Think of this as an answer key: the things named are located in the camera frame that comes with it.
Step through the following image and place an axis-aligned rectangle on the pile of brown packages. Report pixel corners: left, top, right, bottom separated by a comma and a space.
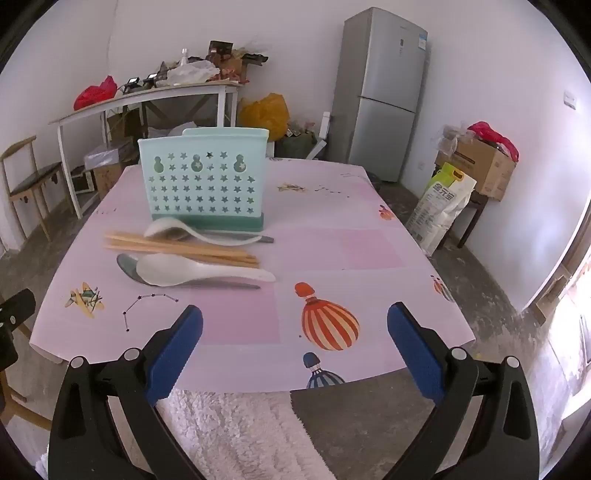
203, 40, 269, 84

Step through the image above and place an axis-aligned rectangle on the pink printed tablecloth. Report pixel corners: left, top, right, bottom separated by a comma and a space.
28, 157, 476, 393

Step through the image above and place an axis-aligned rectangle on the white side table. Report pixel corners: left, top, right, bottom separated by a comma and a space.
48, 80, 244, 220

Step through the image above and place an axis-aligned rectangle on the white framed panel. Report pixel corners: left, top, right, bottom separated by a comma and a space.
69, 166, 95, 195

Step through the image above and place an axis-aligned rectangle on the teal plastic utensil holder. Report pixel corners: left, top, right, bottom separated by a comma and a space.
137, 127, 270, 232

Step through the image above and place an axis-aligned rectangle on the dark green bag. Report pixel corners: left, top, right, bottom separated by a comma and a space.
276, 131, 319, 160

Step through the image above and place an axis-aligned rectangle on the white ceramic spoon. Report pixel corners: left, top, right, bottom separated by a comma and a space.
144, 217, 265, 246
137, 253, 276, 288

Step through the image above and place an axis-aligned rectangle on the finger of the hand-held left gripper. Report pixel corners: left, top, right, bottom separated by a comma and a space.
0, 289, 37, 370

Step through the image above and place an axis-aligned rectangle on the large cardboard box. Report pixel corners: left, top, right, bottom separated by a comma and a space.
434, 136, 517, 202

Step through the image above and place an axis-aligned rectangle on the bundle of wooden chopsticks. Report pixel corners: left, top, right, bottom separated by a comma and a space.
104, 231, 260, 269

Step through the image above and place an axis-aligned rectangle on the white and green rice bag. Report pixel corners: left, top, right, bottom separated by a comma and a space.
406, 161, 478, 256

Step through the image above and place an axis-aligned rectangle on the white sack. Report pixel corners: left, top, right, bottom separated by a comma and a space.
147, 122, 199, 139

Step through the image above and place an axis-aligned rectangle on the wooden chair with dark seat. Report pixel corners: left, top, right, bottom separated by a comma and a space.
0, 135, 70, 243

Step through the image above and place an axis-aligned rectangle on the dark wooden stool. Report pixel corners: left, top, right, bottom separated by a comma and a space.
455, 189, 490, 250

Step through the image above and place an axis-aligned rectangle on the plastic wrapped white box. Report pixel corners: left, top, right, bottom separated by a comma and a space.
83, 141, 134, 171

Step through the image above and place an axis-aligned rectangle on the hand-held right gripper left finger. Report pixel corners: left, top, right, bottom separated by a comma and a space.
50, 305, 204, 480

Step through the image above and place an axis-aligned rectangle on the red bag with handles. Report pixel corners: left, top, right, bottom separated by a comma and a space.
466, 121, 520, 162

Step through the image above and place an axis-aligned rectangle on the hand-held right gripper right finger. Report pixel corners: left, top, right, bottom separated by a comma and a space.
387, 302, 540, 480

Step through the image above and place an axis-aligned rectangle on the white plastic bag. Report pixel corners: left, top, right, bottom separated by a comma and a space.
166, 60, 221, 86

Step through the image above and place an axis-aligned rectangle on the white board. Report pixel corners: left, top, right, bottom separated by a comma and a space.
307, 111, 332, 160

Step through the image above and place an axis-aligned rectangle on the red plastic bag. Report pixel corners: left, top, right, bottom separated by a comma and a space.
73, 75, 118, 112

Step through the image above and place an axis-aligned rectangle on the small cardboard box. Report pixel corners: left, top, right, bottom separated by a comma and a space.
93, 161, 124, 200

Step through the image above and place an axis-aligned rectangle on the grey refrigerator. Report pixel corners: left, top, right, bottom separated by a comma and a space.
329, 6, 428, 184

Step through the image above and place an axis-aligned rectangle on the light wooden chair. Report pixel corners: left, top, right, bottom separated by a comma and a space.
0, 364, 52, 432

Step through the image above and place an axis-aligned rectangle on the white fluffy cloth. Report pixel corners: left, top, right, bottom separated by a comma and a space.
154, 389, 334, 480

